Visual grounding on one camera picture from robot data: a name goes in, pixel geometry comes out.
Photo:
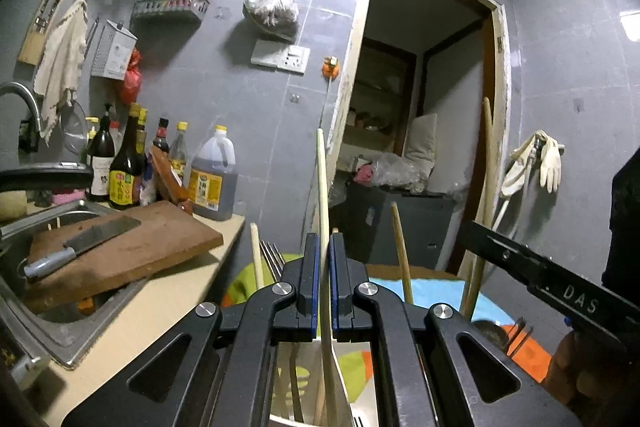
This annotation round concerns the white pillow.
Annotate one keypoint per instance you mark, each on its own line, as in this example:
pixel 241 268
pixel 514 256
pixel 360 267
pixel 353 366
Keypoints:
pixel 420 147

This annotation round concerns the large dark oil jug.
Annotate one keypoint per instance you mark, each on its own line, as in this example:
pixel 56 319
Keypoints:
pixel 212 184

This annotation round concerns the round mesh strainer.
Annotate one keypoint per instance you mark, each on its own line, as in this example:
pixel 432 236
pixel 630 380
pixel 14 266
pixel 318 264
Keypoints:
pixel 74 127

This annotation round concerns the pale wooden chopstick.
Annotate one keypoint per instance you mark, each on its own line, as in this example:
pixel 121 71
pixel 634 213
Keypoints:
pixel 257 257

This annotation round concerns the dark storage bin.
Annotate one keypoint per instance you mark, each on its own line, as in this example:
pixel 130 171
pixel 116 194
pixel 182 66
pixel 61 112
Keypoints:
pixel 400 227

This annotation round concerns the hanging clear plastic bag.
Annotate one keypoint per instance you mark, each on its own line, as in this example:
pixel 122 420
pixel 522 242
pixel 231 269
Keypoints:
pixel 270 7

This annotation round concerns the tan bamboo chopstick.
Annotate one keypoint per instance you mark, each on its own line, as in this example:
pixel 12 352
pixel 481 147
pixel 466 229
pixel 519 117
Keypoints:
pixel 401 252

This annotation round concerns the person's right hand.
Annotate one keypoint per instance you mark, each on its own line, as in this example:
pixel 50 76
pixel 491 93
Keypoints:
pixel 595 372

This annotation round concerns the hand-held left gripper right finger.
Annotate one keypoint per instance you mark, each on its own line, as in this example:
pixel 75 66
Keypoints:
pixel 334 289

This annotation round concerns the orange wall hook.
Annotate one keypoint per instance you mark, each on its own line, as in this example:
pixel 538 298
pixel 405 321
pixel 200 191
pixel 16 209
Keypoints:
pixel 330 67

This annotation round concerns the wooden shelf unit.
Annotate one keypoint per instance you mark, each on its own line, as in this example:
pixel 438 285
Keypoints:
pixel 380 97

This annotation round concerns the orange carrot piece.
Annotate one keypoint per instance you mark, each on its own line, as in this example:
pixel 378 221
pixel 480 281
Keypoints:
pixel 86 306

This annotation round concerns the person's dark clothing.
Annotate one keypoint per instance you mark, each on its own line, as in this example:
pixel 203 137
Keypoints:
pixel 625 227

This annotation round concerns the wooden door frame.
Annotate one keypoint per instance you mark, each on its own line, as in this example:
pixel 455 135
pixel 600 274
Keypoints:
pixel 500 57

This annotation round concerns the black-capped sauce bottle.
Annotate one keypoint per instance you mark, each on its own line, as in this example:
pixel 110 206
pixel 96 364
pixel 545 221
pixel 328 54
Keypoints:
pixel 160 137

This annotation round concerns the white utensil holder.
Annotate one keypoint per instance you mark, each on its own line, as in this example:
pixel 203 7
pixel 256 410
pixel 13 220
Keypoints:
pixel 360 387

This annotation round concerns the brown wooden cutting board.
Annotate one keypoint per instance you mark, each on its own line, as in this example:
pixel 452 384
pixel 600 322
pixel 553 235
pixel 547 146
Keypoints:
pixel 160 237

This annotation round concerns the metal box grater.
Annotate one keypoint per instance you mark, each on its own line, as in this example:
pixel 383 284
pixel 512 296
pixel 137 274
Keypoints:
pixel 114 52

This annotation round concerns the beige hanging towel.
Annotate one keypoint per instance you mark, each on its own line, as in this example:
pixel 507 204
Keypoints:
pixel 62 57

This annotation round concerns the flat-tipped wooden chopstick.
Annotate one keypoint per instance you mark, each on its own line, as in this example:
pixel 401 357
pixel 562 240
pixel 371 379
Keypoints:
pixel 324 187

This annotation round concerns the crumpled clear plastic bag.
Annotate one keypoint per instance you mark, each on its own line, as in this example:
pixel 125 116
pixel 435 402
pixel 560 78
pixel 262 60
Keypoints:
pixel 400 172

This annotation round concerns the red plastic bag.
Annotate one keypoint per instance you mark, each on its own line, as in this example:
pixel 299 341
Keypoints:
pixel 131 79

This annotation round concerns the metal spoon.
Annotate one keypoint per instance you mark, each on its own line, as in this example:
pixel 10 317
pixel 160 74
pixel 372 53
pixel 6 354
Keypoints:
pixel 487 331

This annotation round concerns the metal faucet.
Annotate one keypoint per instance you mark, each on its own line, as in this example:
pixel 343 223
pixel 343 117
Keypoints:
pixel 22 94

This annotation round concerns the dark bottle white label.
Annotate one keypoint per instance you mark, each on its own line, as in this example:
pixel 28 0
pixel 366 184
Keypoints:
pixel 101 157

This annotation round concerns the yellow-capped clear bottle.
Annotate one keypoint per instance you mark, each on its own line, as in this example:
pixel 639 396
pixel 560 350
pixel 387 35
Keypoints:
pixel 178 157

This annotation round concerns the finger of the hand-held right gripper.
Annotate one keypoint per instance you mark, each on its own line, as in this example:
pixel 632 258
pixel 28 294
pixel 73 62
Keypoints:
pixel 500 252

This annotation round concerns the white rubber glove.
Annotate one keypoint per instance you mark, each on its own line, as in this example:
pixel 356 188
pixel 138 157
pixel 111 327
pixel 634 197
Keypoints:
pixel 551 167
pixel 517 167

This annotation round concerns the pink soap dish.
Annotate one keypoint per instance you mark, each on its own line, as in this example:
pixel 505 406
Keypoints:
pixel 67 197

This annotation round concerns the stainless steel sink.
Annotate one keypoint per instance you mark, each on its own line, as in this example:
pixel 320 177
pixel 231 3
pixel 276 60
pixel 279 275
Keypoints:
pixel 55 332

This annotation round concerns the white wall socket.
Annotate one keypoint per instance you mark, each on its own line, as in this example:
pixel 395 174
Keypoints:
pixel 280 57

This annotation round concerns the grey wall shelf basket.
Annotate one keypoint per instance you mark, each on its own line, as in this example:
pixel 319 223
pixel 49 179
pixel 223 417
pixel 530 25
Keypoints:
pixel 167 11

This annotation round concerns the reddish wooden board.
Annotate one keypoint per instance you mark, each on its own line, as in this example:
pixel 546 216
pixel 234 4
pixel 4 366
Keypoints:
pixel 167 179

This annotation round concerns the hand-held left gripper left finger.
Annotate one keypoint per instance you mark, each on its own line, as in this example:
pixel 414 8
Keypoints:
pixel 315 289

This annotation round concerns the hanging wooden board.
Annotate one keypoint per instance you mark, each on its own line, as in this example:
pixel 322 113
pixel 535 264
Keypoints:
pixel 37 42

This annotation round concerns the metal fork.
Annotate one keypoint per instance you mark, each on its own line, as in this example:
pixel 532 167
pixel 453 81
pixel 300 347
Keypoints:
pixel 272 259

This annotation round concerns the long thick wooden stick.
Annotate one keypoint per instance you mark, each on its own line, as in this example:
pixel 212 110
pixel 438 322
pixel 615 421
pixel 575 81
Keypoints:
pixel 486 157

